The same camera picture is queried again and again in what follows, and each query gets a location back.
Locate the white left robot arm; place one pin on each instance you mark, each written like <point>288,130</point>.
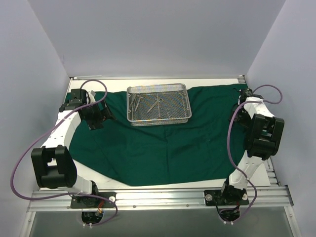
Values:
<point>53,165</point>

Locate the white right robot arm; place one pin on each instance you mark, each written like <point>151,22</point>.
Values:
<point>262,140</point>

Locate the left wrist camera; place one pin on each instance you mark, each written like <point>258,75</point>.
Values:
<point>79,95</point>

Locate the metal mesh instrument tray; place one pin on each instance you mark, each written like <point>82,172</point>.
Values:
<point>175,99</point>

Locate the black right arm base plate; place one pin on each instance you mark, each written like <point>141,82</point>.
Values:
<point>225,198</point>

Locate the silver forceps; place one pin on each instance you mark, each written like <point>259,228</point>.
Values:
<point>136,101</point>

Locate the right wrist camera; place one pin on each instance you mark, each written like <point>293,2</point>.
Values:
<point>245,93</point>

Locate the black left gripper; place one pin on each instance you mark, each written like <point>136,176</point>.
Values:
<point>103,114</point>

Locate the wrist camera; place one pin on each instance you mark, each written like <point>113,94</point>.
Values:
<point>79,95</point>
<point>245,93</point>

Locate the silver haemostat clamp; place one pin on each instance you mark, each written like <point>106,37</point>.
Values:
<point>167,115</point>

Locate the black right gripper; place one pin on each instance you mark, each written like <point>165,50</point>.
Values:
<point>235,118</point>

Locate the green surgical cloth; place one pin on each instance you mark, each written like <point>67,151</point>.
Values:
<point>165,154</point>

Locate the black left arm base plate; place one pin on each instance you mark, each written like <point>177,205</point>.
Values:
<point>78,202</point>

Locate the aluminium frame rail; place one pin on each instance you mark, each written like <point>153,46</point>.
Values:
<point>165,199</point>

